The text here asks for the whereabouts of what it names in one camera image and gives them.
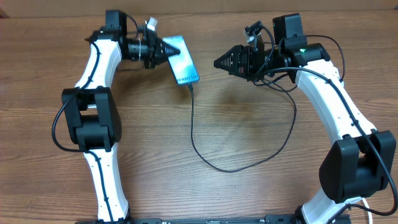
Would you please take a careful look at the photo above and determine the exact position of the Galaxy S24+ smartphone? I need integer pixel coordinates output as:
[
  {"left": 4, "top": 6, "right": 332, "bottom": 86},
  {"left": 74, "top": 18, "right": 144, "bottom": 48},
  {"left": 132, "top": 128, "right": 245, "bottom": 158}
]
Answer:
[{"left": 162, "top": 35, "right": 200, "bottom": 85}]

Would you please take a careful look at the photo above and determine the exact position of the black USB charger cable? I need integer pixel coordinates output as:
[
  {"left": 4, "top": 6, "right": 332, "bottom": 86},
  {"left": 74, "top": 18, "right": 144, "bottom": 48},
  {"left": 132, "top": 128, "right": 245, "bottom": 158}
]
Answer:
[{"left": 186, "top": 34, "right": 346, "bottom": 174}]

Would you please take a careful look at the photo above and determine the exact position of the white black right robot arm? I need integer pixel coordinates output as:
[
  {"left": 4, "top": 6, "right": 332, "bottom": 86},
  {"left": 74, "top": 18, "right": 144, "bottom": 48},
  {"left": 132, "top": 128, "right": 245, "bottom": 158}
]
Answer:
[{"left": 214, "top": 13, "right": 397, "bottom": 223}]

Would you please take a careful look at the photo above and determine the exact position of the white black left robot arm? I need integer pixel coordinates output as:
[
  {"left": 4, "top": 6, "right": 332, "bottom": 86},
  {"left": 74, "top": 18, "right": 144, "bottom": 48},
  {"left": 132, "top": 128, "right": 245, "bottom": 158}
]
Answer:
[{"left": 56, "top": 9, "right": 181, "bottom": 223}]

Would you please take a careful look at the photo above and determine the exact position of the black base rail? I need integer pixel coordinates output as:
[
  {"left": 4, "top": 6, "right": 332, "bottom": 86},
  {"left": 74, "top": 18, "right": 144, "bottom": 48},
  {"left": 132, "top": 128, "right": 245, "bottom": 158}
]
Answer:
[{"left": 78, "top": 215, "right": 302, "bottom": 224}]

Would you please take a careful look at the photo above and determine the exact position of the white power strip cord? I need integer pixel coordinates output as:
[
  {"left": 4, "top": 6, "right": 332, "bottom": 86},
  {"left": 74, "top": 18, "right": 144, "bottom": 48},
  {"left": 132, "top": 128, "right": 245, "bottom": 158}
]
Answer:
[{"left": 360, "top": 196, "right": 373, "bottom": 224}]

